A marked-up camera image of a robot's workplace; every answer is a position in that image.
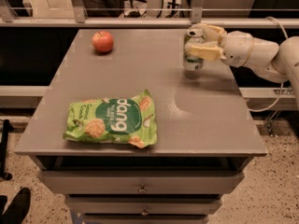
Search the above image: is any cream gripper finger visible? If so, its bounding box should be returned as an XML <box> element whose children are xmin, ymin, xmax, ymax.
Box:
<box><xmin>192</xmin><ymin>23</ymin><xmax>227</xmax><ymax>42</ymax></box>
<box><xmin>185</xmin><ymin>43</ymin><xmax>223</xmax><ymax>61</ymax></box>

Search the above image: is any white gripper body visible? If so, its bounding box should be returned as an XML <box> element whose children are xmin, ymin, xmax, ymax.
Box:
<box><xmin>221</xmin><ymin>31</ymin><xmax>254</xmax><ymax>68</ymax></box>

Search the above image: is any green silver 7up can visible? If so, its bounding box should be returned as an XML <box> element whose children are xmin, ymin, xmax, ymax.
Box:
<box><xmin>183</xmin><ymin>28</ymin><xmax>206</xmax><ymax>71</ymax></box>

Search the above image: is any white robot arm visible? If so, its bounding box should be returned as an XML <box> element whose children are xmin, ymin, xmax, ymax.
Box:
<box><xmin>184</xmin><ymin>23</ymin><xmax>299</xmax><ymax>106</ymax></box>

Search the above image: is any metal glass railing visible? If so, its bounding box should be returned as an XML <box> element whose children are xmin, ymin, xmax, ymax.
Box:
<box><xmin>1</xmin><ymin>0</ymin><xmax>299</xmax><ymax>29</ymax></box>

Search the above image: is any grey drawer cabinet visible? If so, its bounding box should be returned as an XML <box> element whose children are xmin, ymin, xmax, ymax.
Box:
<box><xmin>16</xmin><ymin>29</ymin><xmax>266</xmax><ymax>224</ymax></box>

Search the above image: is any green dang chips bag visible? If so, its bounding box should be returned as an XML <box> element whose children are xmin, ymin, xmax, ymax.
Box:
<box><xmin>64</xmin><ymin>90</ymin><xmax>157</xmax><ymax>148</ymax></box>

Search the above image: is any red apple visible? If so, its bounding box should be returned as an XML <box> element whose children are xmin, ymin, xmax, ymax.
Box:
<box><xmin>92</xmin><ymin>31</ymin><xmax>114</xmax><ymax>53</ymax></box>

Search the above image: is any middle grey drawer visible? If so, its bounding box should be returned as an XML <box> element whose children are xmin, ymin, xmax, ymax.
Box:
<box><xmin>66</xmin><ymin>196</ymin><xmax>222</xmax><ymax>215</ymax></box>

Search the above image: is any bottom grey drawer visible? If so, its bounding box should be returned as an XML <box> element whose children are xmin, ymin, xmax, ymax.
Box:
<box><xmin>83</xmin><ymin>215</ymin><xmax>208</xmax><ymax>224</ymax></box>

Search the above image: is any black stand base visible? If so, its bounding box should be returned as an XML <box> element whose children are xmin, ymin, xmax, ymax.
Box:
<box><xmin>0</xmin><ymin>119</ymin><xmax>13</xmax><ymax>180</ymax></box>

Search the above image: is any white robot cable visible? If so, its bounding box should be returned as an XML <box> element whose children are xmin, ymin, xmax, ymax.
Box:
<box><xmin>247</xmin><ymin>16</ymin><xmax>290</xmax><ymax>113</ymax></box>

